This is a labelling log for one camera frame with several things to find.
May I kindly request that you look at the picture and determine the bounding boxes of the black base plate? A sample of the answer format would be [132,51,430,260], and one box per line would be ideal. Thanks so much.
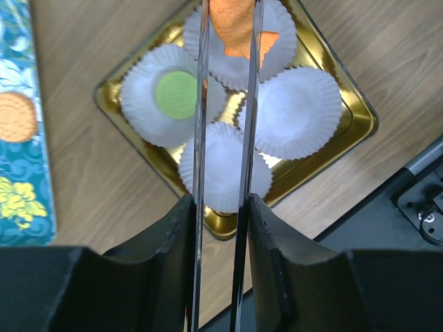
[204,139,442,331]

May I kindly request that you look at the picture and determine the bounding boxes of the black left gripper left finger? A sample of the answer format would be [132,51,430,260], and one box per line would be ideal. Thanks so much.
[1,195,195,331]

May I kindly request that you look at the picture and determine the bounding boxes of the gold cookie tin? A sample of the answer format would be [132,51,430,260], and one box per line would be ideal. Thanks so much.
[93,0,380,242]

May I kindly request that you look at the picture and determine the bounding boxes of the orange dotted cookie lower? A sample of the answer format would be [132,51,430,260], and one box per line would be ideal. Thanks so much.
[1,91,37,143]

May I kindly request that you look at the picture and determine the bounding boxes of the white paper cup bottom-left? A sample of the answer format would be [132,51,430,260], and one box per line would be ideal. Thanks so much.
[178,122,273,213]

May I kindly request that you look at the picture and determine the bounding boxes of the metal tongs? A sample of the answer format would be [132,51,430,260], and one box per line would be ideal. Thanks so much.
[191,1,263,331]

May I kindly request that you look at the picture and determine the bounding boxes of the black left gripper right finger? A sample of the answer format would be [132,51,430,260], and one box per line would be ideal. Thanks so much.
[248,194,442,331]

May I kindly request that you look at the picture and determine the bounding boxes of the white paper cup top-right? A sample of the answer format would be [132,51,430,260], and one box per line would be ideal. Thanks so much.
[183,1,297,90]

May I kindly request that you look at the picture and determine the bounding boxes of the orange fish cookie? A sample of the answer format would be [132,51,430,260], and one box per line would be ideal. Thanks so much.
[209,1,264,60]

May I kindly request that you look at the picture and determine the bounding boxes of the white paper cup top-left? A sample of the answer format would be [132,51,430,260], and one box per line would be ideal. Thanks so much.
[120,43,228,149]

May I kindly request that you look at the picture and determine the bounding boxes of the white paper cup bottom-right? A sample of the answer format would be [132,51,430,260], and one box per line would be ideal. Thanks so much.
[255,67,342,160]

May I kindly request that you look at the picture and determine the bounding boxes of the teal floral tray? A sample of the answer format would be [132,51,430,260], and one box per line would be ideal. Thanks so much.
[1,1,56,246]

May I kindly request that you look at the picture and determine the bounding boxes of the green round cookie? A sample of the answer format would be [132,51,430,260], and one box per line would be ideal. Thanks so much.
[155,71,197,120]

